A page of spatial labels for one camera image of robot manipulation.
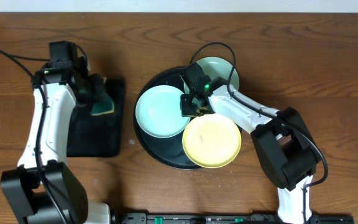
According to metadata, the green yellow sponge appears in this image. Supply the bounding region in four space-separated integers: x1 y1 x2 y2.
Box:
91 74 115 116

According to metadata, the black rectangular tray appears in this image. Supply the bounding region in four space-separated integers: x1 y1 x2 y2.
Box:
67 79 125 157

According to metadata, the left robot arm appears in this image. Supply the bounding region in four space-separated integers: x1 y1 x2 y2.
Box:
0 68 111 223

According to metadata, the black round tray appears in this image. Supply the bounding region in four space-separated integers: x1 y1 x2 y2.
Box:
134 67 202 170

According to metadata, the pale green plate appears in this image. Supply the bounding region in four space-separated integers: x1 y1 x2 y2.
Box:
196 57 232 91

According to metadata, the yellow plate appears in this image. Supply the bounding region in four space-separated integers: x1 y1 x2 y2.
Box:
182 114 242 169

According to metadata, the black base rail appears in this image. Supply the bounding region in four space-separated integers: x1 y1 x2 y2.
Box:
116 212 355 224

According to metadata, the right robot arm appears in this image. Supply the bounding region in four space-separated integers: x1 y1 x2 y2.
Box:
180 79 325 223

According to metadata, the light blue plate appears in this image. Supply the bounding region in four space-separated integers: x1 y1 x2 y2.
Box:
135 85 190 138

